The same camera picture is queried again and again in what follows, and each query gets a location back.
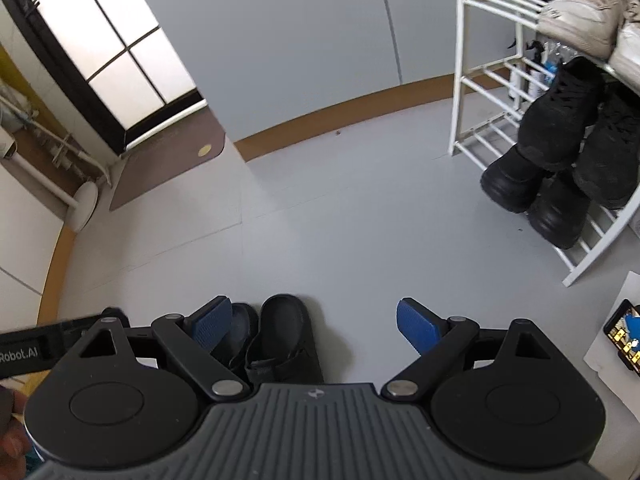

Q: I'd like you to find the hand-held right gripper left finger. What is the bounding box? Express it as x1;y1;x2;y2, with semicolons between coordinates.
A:
80;296;251;403

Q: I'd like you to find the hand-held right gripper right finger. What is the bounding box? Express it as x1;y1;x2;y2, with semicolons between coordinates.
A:
382;298;558;402

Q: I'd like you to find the brown bottle white label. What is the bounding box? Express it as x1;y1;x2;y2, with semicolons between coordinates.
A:
507;62;527;102
525;39;547;100

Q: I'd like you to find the person's left hand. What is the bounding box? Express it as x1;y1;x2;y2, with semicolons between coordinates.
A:
0;395;30;480

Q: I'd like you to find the brown door mat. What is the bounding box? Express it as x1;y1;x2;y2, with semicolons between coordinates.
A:
108;107;227;212

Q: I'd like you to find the white standing fan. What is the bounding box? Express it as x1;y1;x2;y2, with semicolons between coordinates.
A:
0;125;99;234

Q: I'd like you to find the black lace-up sneaker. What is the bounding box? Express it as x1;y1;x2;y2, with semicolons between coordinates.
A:
516;56;607;173
571;82;640;211

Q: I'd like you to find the white patterned sneaker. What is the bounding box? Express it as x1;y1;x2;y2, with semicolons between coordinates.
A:
537;0;627;59
606;0;640;92

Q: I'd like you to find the clear plastic water bottle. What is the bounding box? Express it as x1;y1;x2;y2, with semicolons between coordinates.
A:
542;44;565;86

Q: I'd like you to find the white shoe rack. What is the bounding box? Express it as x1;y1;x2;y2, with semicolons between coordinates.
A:
447;0;640;288

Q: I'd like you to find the black smartphone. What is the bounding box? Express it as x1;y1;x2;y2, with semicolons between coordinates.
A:
602;299;640;374

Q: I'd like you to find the black framed glass door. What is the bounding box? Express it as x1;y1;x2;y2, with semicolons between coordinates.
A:
0;0;208;157

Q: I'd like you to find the black chunky platform clog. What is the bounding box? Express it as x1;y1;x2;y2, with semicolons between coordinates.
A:
526;170;595;251
480;142;560;214

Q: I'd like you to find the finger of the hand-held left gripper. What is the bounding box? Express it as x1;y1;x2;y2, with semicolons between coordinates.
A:
55;307;128;341

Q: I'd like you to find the black strapped clog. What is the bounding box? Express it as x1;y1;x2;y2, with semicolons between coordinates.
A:
243;293;327;387
212;302;261;377

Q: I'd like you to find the white folded drying rack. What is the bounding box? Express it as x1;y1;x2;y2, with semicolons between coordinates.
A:
0;80;115;192

